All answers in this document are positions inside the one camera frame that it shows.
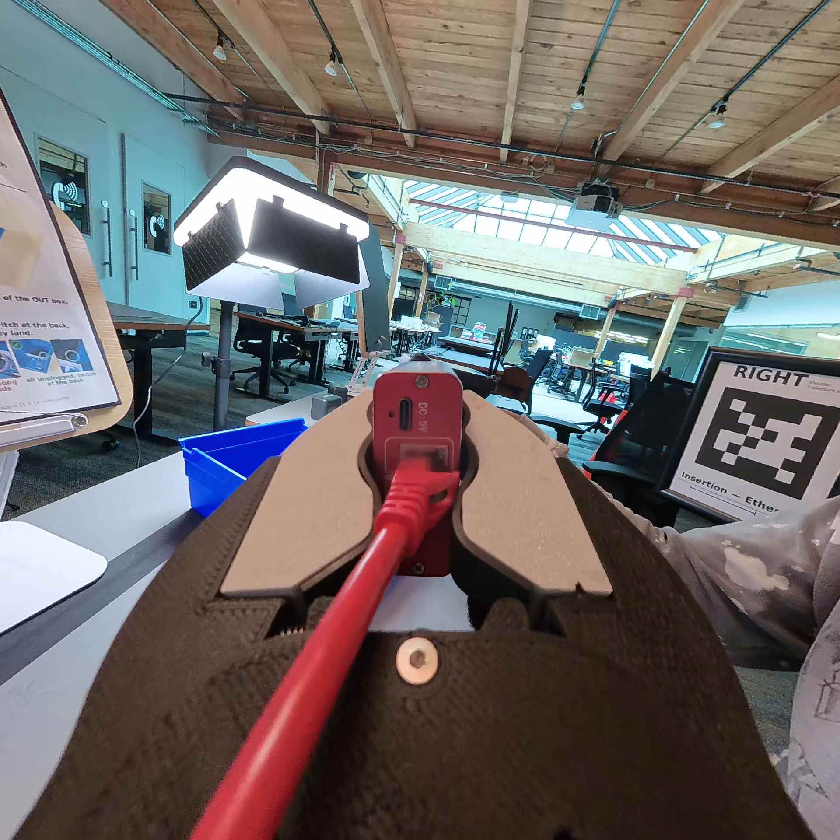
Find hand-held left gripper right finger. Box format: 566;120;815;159
449;390;616;634

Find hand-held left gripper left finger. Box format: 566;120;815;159
220;394;383;631

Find blue plastic bin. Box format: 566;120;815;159
178;418;309;519

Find red metal network switch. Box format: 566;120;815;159
371;354;466;580

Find red ethernet cable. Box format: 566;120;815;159
189;456;460;840

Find person's right forearm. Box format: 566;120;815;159
594;482;840;673

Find small grey box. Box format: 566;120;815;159
310;386;350;422

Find red black office chair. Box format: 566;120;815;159
583;369;698;529

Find wooden desk black legs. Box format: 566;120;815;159
107;301;212;442
233;310;361;404

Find black upright panel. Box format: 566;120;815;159
356;223;396;358

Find large framed marker sign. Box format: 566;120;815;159
656;346;840;525

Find LED panel light on stand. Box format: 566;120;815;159
172;156;371;434

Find white clipboard stand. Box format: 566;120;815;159
0;453;108;636

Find ceiling projector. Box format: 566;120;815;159
566;184;623;231

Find clipboard with instruction sheet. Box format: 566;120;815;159
0;85;134;454

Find pale door phone sign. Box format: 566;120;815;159
33;134;116;280
121;134;188;306

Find person's grey splattered hoodie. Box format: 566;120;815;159
771;656;840;840

